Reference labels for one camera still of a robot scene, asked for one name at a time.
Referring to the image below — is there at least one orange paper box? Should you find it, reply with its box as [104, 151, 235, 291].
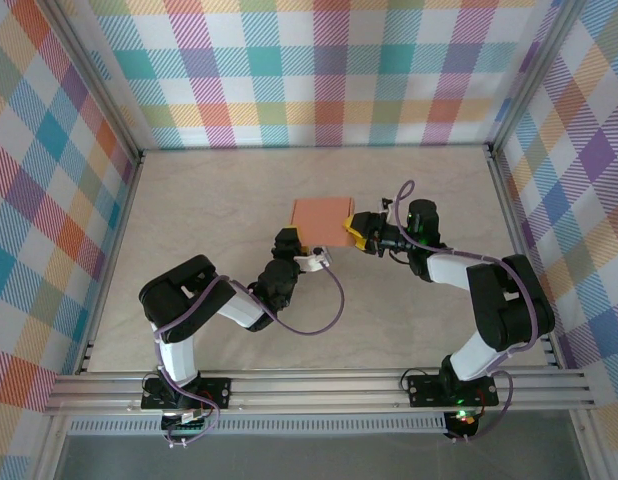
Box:
[288, 196, 357, 250]

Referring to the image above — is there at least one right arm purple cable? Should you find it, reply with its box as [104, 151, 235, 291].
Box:
[392, 179, 541, 444]

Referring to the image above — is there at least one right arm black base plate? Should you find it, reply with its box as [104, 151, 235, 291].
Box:
[407, 373, 500, 408]

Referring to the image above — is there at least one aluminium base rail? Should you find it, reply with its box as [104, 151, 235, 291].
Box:
[43, 368, 598, 416]

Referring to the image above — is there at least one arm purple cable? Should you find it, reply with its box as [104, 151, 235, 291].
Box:
[392, 179, 541, 444]
[151, 262, 347, 449]

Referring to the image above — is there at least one grey slotted cable duct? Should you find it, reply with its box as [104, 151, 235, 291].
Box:
[68, 416, 448, 435]

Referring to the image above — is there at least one aluminium side rail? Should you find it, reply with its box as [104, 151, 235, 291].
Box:
[486, 147, 563, 371]
[76, 149, 146, 376]

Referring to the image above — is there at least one aluminium frame post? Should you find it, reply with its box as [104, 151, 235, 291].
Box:
[41, 0, 145, 161]
[487, 0, 593, 157]

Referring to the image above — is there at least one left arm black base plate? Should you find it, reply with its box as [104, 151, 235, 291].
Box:
[140, 377, 232, 411]

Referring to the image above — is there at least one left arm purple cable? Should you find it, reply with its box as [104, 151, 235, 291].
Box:
[151, 262, 347, 449]

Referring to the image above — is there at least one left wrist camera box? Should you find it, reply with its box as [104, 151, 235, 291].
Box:
[293, 248, 335, 275]

